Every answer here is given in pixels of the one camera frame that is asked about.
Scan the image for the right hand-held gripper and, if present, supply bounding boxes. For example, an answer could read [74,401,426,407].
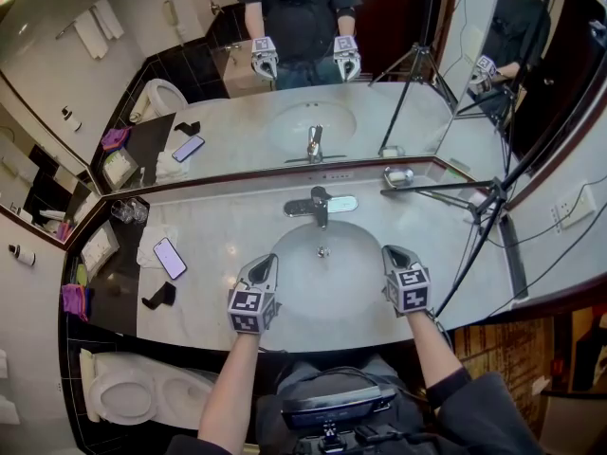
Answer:
[381,245,433,319]

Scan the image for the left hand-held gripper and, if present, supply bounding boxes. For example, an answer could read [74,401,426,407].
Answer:
[226,252,282,337]

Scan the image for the chrome faucet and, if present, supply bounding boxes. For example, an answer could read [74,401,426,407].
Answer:
[283,185,358,230]

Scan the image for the person's left forearm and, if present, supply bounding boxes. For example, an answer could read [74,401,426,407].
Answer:
[196,332,262,447]

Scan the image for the person's right forearm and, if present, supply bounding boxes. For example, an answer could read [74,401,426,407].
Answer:
[406,310,464,392]

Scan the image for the white sink basin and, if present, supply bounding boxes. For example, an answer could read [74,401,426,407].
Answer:
[268,219,385,321]

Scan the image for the metal soap dish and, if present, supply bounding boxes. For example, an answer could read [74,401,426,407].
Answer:
[382,165,414,188]

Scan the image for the dark smartphone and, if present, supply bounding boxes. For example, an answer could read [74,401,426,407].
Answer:
[152,237,189,282]

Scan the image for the black folded phone holder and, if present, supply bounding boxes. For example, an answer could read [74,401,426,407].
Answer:
[140,281,177,311]

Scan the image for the person's blue jeans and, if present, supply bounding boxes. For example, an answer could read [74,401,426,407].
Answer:
[277,354,404,397]

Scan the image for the black light tripod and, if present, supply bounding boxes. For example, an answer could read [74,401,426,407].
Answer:
[378,125,607,321]

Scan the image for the white folded hand towel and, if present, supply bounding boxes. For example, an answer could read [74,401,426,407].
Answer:
[136,225,180,270]

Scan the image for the black armband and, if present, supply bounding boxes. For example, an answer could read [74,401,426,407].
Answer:
[425,366,471,410]

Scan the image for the clear drinking glass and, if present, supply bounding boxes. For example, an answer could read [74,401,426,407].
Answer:
[110,199,137,225]
[127,198,151,225]

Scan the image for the black chest-mounted device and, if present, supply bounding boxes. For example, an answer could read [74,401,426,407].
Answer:
[281,384,397,431]

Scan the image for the white amenity tray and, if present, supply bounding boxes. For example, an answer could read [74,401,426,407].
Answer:
[79,220,120,274]

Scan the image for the person's dark shirt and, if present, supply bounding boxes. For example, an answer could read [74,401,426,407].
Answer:
[165,372,546,455]

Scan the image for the white toilet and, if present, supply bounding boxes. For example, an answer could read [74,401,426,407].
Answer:
[78,346,224,433]

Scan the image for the purple packets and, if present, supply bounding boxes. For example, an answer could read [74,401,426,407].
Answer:
[61,282,91,321]

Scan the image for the angled side mirror panel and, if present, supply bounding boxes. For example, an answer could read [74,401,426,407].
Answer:
[433,0,607,203]
[0,71,103,250]

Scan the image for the large wall mirror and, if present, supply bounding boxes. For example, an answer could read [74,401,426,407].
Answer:
[0,0,475,196]

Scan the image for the wall soap dispenser bottle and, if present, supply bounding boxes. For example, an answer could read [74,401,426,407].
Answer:
[8,244,37,267]

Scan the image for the white wall paper holder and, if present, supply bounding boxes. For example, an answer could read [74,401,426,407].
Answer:
[0,348,21,426]

